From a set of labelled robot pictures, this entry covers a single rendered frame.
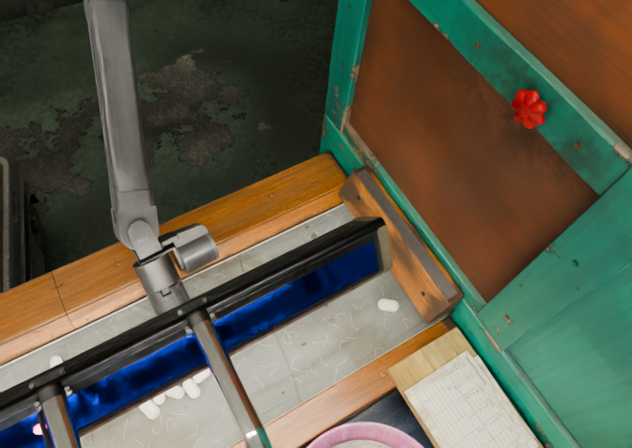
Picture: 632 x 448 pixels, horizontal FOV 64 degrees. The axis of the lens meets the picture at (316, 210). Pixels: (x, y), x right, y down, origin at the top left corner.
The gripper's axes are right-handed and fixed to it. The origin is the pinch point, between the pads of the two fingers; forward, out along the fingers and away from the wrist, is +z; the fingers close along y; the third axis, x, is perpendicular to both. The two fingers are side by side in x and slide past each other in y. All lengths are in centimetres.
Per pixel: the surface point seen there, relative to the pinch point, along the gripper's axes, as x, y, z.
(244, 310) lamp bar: -29.9, 6.8, -16.5
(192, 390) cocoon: -2.5, -3.0, 2.8
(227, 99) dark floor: 133, 54, -38
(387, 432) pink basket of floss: -16.3, 21.2, 19.3
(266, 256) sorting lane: 9.5, 19.1, -8.0
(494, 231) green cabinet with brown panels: -27, 43, -8
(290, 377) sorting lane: -4.8, 11.9, 8.6
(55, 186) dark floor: 127, -21, -31
